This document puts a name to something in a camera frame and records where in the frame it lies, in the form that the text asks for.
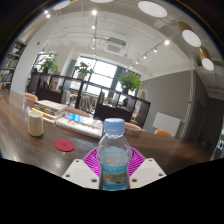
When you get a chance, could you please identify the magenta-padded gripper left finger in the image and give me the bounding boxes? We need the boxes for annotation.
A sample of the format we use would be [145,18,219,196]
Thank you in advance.
[61,147,102,190]

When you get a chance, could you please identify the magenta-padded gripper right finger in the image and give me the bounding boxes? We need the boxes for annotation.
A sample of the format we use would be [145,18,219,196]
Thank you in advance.
[127,147,167,190]

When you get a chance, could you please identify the clear water bottle blue cap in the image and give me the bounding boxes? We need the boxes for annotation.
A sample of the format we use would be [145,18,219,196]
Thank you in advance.
[96,117,133,192]

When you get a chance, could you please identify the flat round red coaster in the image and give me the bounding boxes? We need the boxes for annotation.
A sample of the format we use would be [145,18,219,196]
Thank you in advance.
[54,138,76,153]

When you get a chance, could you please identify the large white and blue book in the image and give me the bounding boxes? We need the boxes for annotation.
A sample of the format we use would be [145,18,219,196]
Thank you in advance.
[55,112,104,139]

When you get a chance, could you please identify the low dark shelf unit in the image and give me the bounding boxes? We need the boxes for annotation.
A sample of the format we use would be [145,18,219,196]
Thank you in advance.
[26,71,152,129]

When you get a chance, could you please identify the cream ceramic mug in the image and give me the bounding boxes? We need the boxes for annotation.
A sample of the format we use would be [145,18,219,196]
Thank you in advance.
[27,110,45,138]

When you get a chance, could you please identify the large potted green plant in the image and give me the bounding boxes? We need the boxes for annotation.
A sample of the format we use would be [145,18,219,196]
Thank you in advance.
[116,70,143,95]

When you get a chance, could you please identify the small potted green plant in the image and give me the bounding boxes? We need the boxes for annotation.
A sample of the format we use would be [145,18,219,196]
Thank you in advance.
[73,61,95,81]

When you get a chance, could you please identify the bushy potted green plant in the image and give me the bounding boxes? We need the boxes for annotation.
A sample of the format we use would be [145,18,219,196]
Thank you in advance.
[37,54,59,75]

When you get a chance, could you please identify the ceiling air conditioner unit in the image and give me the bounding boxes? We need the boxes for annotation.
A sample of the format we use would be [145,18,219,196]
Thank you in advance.
[103,36,128,55]

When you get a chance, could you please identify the tall dark bookcase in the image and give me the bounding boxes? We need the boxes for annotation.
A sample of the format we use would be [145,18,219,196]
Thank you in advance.
[0,39,28,90]

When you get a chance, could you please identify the ceiling lights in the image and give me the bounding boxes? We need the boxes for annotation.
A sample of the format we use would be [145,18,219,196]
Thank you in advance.
[43,0,215,72]

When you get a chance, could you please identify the white wall radiator panel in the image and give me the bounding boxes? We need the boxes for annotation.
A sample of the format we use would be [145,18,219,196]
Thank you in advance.
[152,111,183,138]

